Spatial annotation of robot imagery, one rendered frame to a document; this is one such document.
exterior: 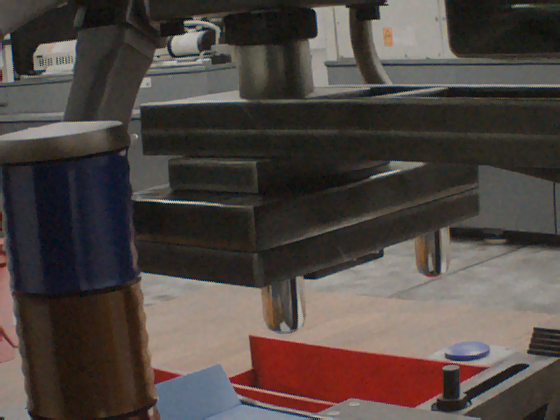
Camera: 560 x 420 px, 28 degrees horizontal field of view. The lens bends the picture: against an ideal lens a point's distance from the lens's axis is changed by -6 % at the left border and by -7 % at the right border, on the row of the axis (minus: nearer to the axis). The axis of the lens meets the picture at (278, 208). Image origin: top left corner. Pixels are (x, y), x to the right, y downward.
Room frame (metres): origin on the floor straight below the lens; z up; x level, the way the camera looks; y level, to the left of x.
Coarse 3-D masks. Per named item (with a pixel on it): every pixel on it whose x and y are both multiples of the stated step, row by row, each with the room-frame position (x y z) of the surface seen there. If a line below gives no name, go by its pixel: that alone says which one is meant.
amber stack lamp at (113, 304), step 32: (128, 288) 0.30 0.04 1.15; (32, 320) 0.29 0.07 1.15; (64, 320) 0.29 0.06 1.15; (96, 320) 0.29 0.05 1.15; (128, 320) 0.30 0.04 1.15; (32, 352) 0.30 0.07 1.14; (64, 352) 0.29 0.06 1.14; (96, 352) 0.29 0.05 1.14; (128, 352) 0.30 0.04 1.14; (32, 384) 0.30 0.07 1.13; (64, 384) 0.29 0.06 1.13; (96, 384) 0.29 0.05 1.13; (128, 384) 0.30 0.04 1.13; (64, 416) 0.29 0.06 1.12; (96, 416) 0.29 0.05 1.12
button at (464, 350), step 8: (456, 344) 0.96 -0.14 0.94; (464, 344) 0.96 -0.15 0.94; (472, 344) 0.95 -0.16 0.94; (480, 344) 0.95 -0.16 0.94; (448, 352) 0.94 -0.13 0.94; (456, 352) 0.94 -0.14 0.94; (464, 352) 0.93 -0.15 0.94; (472, 352) 0.93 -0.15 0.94; (480, 352) 0.93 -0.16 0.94; (488, 352) 0.94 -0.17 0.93
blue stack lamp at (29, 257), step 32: (64, 160) 0.29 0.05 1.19; (96, 160) 0.29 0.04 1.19; (0, 192) 0.30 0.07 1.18; (32, 192) 0.29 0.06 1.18; (64, 192) 0.29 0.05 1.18; (96, 192) 0.29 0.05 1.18; (128, 192) 0.30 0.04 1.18; (32, 224) 0.29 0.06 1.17; (64, 224) 0.29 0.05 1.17; (96, 224) 0.29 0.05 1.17; (128, 224) 0.30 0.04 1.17; (32, 256) 0.29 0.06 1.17; (64, 256) 0.29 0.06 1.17; (96, 256) 0.29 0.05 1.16; (128, 256) 0.30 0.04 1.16; (32, 288) 0.29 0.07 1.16; (64, 288) 0.29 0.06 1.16; (96, 288) 0.29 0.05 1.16
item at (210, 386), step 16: (208, 368) 0.70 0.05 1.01; (160, 384) 0.67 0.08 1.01; (176, 384) 0.67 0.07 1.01; (192, 384) 0.68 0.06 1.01; (208, 384) 0.69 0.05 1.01; (224, 384) 0.70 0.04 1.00; (160, 400) 0.66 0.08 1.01; (176, 400) 0.67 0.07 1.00; (192, 400) 0.67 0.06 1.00; (208, 400) 0.68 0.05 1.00; (224, 400) 0.69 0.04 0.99; (160, 416) 0.65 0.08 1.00; (176, 416) 0.66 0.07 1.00; (192, 416) 0.67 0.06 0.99; (208, 416) 0.67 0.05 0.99; (224, 416) 0.67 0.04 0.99; (240, 416) 0.67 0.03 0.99; (256, 416) 0.67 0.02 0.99; (272, 416) 0.67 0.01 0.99; (288, 416) 0.66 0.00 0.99
